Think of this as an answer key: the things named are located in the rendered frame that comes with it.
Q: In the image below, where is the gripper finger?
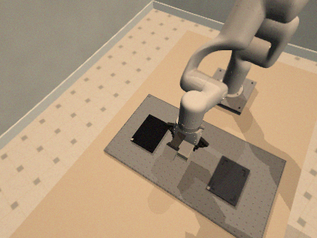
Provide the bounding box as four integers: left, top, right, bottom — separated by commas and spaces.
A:
193, 137, 209, 151
166, 122, 175, 139

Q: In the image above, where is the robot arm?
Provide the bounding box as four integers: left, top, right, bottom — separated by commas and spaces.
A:
178, 0, 309, 133

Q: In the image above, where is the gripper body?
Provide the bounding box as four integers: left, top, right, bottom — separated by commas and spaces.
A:
173, 117, 203, 145

